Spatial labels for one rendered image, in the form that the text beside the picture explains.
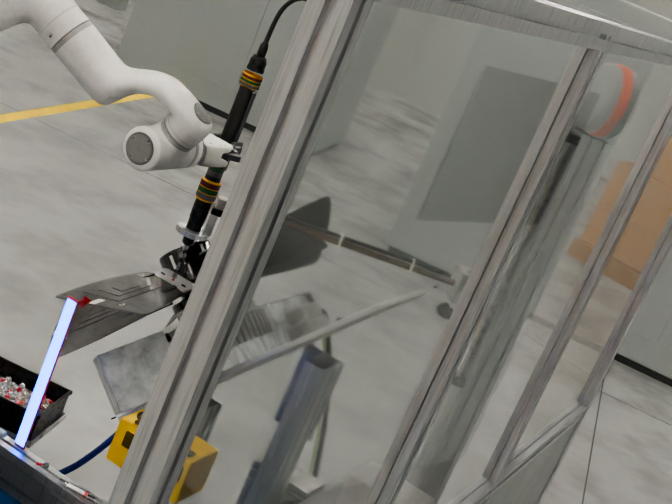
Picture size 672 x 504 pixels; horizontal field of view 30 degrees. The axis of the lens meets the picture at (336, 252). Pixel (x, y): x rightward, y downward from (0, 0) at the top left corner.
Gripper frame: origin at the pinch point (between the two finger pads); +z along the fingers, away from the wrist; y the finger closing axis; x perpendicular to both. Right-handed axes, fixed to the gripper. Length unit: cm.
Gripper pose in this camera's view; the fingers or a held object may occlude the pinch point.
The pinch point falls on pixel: (226, 144)
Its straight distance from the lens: 261.4
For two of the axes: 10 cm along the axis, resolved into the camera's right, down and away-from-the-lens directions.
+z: 4.3, -1.0, 9.0
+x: 3.8, -8.8, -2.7
